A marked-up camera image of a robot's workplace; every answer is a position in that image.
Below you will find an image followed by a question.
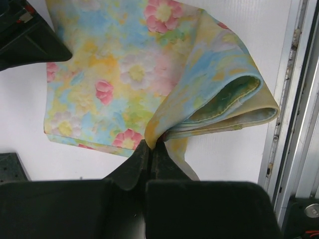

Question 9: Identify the aluminium rail frame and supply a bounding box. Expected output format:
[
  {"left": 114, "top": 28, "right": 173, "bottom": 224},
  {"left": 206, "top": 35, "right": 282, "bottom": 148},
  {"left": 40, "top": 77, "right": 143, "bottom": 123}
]
[{"left": 258, "top": 0, "right": 319, "bottom": 226}]

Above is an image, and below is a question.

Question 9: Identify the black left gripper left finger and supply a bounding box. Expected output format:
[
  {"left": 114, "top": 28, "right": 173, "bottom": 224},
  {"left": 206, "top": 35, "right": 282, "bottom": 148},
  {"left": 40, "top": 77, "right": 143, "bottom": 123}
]
[{"left": 0, "top": 141, "right": 150, "bottom": 239}]

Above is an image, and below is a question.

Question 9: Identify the dark dotted skirt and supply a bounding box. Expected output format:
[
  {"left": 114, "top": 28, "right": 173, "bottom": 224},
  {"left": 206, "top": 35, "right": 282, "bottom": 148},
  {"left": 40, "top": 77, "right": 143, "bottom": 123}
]
[{"left": 0, "top": 153, "right": 29, "bottom": 184}]

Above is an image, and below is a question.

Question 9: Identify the pastel floral skirt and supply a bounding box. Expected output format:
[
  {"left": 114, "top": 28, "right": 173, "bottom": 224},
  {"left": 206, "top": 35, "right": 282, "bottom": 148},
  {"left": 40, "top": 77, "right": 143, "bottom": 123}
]
[{"left": 44, "top": 0, "right": 280, "bottom": 180}]

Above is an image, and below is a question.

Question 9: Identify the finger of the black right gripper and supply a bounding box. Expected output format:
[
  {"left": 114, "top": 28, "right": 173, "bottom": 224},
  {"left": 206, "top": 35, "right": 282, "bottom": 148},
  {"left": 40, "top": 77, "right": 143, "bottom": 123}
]
[{"left": 0, "top": 0, "right": 72, "bottom": 71}]

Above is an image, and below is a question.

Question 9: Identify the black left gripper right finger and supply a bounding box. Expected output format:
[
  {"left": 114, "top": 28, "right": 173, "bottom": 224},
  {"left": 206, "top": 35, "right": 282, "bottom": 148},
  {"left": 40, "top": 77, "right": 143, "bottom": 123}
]
[{"left": 146, "top": 141, "right": 285, "bottom": 239}]

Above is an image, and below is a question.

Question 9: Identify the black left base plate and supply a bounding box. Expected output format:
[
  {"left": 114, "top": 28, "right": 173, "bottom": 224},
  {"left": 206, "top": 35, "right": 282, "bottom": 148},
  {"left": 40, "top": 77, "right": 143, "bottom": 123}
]
[{"left": 282, "top": 197, "right": 319, "bottom": 239}]

